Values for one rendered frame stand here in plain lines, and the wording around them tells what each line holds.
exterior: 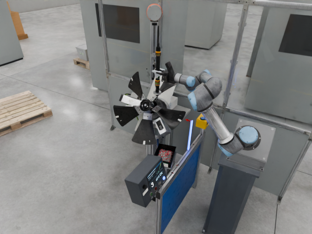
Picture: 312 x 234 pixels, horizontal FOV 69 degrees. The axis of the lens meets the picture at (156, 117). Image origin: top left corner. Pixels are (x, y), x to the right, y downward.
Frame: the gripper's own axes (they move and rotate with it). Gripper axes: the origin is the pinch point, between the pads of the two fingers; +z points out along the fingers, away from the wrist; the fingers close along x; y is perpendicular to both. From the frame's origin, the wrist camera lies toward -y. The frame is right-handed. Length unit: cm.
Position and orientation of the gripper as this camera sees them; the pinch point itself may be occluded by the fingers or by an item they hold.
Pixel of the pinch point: (154, 69)
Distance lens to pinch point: 190.2
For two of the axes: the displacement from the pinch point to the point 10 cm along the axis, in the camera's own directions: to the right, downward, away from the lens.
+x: 5.3, -4.7, 7.1
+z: -8.5, -3.1, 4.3
